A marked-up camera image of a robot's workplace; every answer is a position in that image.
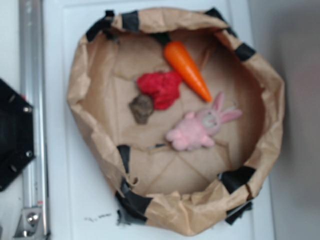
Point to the orange plastic carrot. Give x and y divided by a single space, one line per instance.
176 54

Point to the metal corner bracket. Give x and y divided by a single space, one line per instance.
30 225

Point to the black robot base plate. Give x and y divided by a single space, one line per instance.
16 135

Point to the brown paper bin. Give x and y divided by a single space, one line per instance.
183 191

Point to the pink plush bunny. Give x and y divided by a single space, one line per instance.
196 129

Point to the red crumpled cloth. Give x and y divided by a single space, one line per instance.
162 87

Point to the brown grey rock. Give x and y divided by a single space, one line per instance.
142 108

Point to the aluminium extrusion rail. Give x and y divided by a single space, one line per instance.
32 85

